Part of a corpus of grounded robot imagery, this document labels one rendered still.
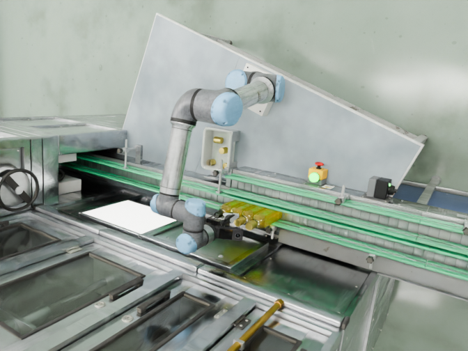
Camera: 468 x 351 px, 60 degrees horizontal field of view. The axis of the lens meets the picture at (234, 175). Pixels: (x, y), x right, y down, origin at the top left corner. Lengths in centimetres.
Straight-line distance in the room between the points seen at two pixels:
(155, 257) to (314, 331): 71
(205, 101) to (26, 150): 111
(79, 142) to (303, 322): 157
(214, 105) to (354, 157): 78
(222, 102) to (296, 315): 75
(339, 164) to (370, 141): 17
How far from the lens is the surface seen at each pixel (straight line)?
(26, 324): 141
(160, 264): 167
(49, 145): 229
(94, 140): 246
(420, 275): 184
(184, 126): 146
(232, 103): 139
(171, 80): 238
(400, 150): 186
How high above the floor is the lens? 258
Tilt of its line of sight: 58 degrees down
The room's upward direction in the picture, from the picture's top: 106 degrees counter-clockwise
